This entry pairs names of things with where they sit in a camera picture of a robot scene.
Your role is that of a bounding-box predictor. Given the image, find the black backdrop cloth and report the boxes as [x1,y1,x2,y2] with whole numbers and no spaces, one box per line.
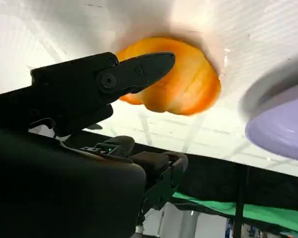
[134,142,298,206]

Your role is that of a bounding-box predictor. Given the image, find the orange white toy bread roll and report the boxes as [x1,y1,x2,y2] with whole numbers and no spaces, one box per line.
[115,36,222,117]

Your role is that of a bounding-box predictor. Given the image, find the lilac plate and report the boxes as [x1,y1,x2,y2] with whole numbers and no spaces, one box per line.
[240,59,298,159]

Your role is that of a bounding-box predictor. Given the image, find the green cloth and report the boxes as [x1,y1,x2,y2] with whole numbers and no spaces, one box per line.
[170,190,298,228]

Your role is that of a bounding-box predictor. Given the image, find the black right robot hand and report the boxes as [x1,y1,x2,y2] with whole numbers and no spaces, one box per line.
[0,51,189,238]

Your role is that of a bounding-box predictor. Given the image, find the black stand pole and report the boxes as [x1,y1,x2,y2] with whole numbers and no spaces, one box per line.
[234,166,248,238]

